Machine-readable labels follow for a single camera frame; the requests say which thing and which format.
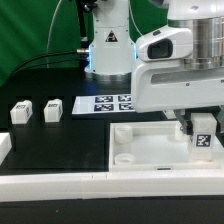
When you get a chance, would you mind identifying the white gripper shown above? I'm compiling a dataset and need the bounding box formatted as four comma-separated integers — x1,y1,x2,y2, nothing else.
131,27,224,135

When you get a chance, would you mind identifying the white square tabletop part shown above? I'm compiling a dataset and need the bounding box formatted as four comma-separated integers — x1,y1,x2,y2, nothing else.
109,121,224,172

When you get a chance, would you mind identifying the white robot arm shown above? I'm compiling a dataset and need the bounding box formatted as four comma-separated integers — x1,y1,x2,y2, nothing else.
86,0,224,132

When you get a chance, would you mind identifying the white sheet with markers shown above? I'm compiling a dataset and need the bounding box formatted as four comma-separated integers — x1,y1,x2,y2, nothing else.
72,94,134,115

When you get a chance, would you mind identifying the white U-shaped fence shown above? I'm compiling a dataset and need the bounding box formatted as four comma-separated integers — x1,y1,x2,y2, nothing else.
0,132,224,203

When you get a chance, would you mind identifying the black camera stand pole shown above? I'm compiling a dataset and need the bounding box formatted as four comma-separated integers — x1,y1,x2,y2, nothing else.
75,0,90,48

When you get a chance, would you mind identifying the grey thin cable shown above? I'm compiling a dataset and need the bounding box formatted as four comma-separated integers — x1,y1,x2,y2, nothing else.
45,0,64,69

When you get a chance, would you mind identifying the black cable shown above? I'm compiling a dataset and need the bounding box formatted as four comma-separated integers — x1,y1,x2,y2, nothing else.
9,49,90,78

